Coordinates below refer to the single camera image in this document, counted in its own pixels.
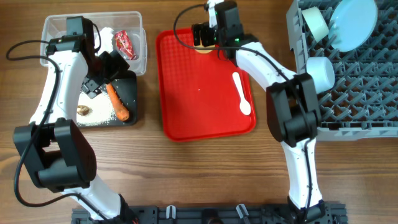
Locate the white tissue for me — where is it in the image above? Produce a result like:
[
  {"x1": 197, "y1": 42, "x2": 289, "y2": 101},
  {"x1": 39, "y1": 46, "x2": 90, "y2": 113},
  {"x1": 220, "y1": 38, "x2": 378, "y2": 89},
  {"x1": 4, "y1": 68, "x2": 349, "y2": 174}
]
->
[{"x1": 95, "y1": 27, "x2": 114, "y2": 56}]

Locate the orange carrot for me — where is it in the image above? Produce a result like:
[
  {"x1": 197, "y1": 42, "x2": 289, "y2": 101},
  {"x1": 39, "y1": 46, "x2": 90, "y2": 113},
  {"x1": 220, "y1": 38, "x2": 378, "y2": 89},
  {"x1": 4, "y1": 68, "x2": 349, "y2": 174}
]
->
[{"x1": 106, "y1": 83, "x2": 130, "y2": 121}]

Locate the red serving tray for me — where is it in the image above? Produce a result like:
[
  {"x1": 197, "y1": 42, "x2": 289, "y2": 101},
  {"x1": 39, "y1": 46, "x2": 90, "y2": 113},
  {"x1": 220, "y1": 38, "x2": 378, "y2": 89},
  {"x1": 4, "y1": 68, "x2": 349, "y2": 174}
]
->
[{"x1": 155, "y1": 28, "x2": 256, "y2": 142}]

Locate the yellow plastic cup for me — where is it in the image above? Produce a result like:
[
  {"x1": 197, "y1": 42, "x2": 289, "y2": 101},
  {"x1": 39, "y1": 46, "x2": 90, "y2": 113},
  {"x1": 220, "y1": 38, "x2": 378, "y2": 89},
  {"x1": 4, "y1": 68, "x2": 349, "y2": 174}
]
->
[{"x1": 196, "y1": 44, "x2": 215, "y2": 54}]

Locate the mint green bowl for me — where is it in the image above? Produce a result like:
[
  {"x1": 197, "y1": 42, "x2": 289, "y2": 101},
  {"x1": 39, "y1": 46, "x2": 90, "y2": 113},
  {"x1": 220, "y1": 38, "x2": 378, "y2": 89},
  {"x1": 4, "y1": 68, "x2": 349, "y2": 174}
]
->
[{"x1": 302, "y1": 7, "x2": 329, "y2": 42}]

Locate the white plastic spoon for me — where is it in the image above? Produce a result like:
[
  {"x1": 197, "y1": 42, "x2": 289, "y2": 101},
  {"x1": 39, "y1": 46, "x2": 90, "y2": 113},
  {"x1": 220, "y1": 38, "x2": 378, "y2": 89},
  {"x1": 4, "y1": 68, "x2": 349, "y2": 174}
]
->
[{"x1": 232, "y1": 72, "x2": 251, "y2": 116}]

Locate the light blue plate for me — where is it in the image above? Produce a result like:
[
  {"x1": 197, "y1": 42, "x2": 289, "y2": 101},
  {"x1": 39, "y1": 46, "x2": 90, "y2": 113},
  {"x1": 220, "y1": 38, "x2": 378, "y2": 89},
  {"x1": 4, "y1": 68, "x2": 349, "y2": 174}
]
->
[{"x1": 328, "y1": 0, "x2": 378, "y2": 52}]

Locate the red strawberry snack wrapper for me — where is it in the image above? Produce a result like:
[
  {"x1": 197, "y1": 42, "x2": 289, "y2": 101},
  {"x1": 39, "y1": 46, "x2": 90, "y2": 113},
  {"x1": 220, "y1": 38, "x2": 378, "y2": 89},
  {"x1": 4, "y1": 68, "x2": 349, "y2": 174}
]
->
[{"x1": 114, "y1": 30, "x2": 136, "y2": 60}]

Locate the grey dishwasher rack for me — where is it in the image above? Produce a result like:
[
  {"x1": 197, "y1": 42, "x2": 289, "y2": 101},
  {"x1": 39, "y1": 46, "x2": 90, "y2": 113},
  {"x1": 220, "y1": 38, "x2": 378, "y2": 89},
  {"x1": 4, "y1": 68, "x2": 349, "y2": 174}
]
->
[{"x1": 286, "y1": 1, "x2": 397, "y2": 141}]

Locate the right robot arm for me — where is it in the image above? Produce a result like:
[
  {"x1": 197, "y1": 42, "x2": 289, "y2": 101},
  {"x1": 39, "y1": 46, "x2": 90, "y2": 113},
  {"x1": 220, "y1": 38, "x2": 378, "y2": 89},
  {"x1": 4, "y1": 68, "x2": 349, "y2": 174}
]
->
[{"x1": 192, "y1": 23, "x2": 326, "y2": 223}]

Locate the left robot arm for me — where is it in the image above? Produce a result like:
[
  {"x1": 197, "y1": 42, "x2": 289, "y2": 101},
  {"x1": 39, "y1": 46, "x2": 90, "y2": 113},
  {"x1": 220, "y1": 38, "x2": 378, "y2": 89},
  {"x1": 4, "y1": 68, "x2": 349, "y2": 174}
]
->
[{"x1": 13, "y1": 33, "x2": 139, "y2": 223}]

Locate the black waste tray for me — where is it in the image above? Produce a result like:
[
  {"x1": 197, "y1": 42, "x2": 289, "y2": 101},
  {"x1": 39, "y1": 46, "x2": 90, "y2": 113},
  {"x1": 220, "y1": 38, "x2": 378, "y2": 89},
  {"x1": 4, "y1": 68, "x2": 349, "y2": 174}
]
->
[{"x1": 77, "y1": 76, "x2": 138, "y2": 128}]

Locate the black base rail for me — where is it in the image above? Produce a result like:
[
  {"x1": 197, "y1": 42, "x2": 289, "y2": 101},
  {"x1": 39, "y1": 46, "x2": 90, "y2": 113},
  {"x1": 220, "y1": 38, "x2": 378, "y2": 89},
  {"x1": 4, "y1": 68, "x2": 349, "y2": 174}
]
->
[{"x1": 71, "y1": 202, "x2": 348, "y2": 224}]

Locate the white rice pile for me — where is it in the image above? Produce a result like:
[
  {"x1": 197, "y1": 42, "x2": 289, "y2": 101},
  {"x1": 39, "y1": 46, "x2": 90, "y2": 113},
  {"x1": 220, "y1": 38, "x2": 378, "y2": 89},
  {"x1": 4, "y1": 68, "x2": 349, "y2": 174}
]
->
[{"x1": 76, "y1": 92, "x2": 116, "y2": 126}]

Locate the brown food scrap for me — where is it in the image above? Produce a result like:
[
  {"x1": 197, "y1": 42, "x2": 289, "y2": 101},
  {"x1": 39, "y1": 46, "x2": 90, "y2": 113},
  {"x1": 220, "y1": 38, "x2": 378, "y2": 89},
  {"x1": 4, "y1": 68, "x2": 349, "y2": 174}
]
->
[{"x1": 76, "y1": 105, "x2": 91, "y2": 116}]

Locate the clear plastic bin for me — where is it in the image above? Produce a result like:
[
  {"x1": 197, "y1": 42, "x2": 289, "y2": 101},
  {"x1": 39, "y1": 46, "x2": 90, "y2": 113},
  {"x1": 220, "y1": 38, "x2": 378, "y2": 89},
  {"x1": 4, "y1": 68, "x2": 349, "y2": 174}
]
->
[{"x1": 41, "y1": 11, "x2": 147, "y2": 76}]

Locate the light blue bowl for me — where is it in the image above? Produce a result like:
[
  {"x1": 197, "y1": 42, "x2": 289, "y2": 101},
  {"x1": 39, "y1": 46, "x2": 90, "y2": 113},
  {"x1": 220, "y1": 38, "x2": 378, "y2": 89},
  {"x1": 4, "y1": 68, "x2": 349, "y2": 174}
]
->
[{"x1": 306, "y1": 57, "x2": 335, "y2": 94}]

